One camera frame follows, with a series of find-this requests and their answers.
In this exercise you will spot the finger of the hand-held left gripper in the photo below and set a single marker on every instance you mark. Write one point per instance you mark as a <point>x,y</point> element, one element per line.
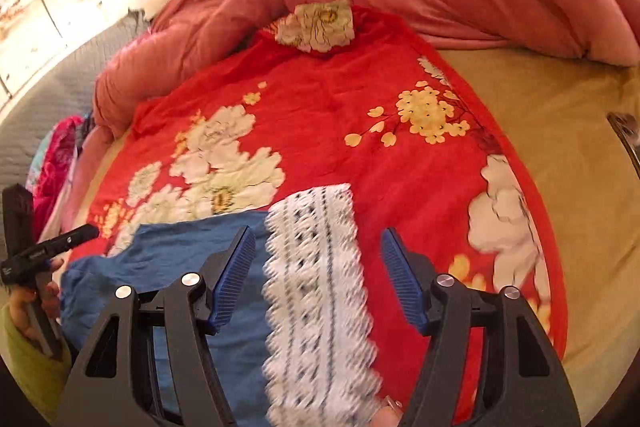
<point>72,238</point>

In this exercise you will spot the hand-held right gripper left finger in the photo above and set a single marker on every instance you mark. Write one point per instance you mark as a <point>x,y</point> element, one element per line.
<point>232,279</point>

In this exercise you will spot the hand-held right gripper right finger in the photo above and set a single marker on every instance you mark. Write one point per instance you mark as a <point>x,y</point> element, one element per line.
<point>405,284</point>

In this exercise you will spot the blue denim pants lace trim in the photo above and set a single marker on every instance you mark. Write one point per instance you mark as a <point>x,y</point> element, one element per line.
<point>165,252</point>

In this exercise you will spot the person's left forearm green sleeve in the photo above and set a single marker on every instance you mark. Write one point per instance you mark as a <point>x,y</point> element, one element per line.
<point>30,377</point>

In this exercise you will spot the person's left hand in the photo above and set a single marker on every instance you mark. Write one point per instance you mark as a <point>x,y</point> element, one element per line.
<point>20,314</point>

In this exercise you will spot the person's right hand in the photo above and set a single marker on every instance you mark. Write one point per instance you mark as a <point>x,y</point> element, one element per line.
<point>385,414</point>

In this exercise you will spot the pink patterned clothing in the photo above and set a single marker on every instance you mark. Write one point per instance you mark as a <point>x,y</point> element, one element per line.
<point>57,157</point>

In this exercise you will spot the red floral blanket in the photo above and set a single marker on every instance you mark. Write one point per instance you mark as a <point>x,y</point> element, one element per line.
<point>325,107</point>

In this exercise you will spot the dark flat object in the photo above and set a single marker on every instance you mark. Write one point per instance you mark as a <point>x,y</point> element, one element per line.
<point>627,134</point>

